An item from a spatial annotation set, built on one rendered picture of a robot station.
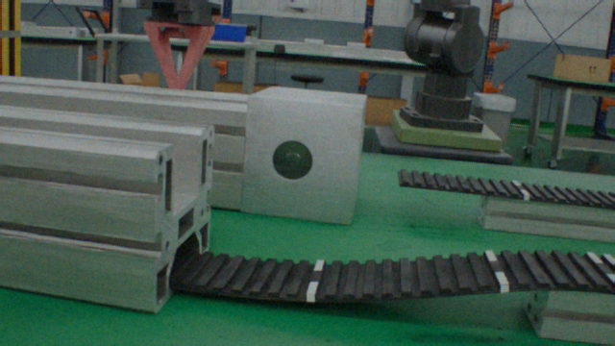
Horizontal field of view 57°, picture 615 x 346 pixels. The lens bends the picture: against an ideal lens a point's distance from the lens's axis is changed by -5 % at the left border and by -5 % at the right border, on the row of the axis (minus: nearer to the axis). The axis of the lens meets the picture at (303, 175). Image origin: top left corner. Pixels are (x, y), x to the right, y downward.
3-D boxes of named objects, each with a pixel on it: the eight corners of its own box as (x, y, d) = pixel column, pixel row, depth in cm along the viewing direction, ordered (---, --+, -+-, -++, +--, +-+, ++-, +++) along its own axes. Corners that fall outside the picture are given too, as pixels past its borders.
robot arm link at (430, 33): (472, 86, 91) (446, 80, 95) (481, 22, 88) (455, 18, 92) (432, 86, 86) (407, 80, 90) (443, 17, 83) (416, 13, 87)
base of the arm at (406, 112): (465, 120, 99) (397, 114, 98) (473, 74, 97) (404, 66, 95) (484, 133, 91) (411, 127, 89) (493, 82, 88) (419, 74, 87)
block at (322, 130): (357, 188, 59) (367, 92, 57) (351, 226, 47) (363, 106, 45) (269, 178, 60) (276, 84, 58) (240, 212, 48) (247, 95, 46)
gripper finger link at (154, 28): (139, 89, 63) (143, 2, 61) (162, 86, 70) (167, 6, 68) (199, 95, 62) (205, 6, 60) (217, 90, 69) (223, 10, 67)
